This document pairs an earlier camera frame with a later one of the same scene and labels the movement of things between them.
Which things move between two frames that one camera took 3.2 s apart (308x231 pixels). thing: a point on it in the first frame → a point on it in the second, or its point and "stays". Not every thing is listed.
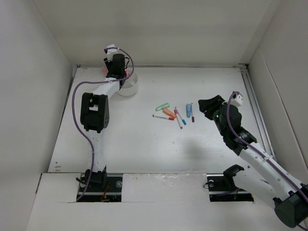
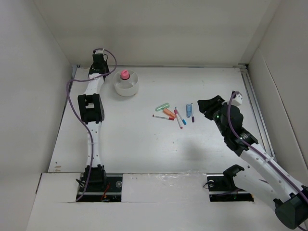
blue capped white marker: x=183 y=121 stays
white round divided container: x=130 y=86 stays
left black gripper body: x=109 y=64 → x=105 y=67
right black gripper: x=210 y=104 stays
